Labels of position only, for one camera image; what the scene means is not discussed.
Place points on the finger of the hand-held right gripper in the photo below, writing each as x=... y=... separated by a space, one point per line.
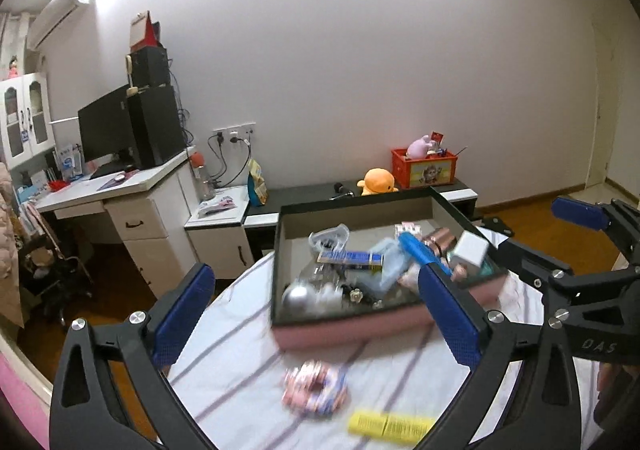
x=530 y=262
x=580 y=212

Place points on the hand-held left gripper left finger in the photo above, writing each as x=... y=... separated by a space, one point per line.
x=182 y=315

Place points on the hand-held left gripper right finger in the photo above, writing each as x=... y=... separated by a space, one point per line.
x=450 y=320

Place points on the small white box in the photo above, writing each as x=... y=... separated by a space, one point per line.
x=470 y=247

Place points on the blue tube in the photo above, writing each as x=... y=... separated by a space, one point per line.
x=420 y=250

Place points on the rose gold cylinder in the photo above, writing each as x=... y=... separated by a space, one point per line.
x=440 y=240

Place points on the clear plastic flosser box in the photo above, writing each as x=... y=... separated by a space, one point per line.
x=387 y=265

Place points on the pink storage box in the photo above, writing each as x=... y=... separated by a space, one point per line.
x=350 y=330

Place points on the blue and gold long box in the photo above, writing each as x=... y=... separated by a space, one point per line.
x=350 y=258

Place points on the clear plastic packet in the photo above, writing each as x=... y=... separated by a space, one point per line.
x=330 y=240

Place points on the person's right hand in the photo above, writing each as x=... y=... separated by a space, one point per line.
x=607 y=380

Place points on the white bedside cabinet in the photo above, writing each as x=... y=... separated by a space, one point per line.
x=220 y=245

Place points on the white desk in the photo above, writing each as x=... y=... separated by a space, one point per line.
x=150 y=225

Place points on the pink plastic packet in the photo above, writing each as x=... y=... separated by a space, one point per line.
x=217 y=206

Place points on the yellow packet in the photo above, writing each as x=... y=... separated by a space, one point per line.
x=390 y=427

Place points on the black office chair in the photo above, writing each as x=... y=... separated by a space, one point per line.
x=55 y=280

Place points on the water bottle with red cap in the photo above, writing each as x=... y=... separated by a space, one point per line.
x=202 y=180

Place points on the red crate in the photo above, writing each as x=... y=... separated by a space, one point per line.
x=425 y=172

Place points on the snack bag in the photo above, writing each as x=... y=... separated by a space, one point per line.
x=257 y=185

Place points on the pink scrunchie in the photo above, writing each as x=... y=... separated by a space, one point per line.
x=315 y=387

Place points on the purple mouse pad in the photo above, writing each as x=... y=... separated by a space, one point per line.
x=107 y=184

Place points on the orange plush toy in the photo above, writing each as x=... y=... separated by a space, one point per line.
x=377 y=180

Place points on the pink plush toy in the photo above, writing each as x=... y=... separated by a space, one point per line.
x=419 y=147

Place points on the black keyboard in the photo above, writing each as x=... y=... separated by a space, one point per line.
x=110 y=171

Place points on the low black bench cabinet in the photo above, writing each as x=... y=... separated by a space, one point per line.
x=300 y=195

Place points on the black microphone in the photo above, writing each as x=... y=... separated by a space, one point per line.
x=342 y=190

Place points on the red item on desk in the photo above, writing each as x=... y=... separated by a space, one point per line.
x=57 y=185

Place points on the pink bedding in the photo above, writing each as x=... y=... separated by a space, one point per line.
x=15 y=385

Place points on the row of books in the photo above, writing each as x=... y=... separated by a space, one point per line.
x=30 y=210

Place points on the pink padded jacket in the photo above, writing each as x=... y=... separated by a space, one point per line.
x=7 y=250

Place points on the black computer tower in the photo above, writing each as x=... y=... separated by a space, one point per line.
x=157 y=127

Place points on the blue and white box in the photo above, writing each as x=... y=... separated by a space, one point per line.
x=67 y=162

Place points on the black monitor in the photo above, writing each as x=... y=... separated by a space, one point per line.
x=102 y=130

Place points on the small wooden stand ornament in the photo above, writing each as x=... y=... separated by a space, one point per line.
x=131 y=80

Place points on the white glass-door cabinet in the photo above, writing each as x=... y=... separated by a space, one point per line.
x=27 y=120

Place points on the black speaker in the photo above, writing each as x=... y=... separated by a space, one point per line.
x=150 y=67

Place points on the desk calendar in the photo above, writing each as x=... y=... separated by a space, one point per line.
x=139 y=32

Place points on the small pink doll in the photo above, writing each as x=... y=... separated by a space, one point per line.
x=14 y=67

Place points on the white air conditioner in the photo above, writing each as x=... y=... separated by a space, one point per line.
x=55 y=15

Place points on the beige curtain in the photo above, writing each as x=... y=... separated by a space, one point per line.
x=12 y=35

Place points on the white wall outlet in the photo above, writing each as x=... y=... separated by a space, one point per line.
x=234 y=132

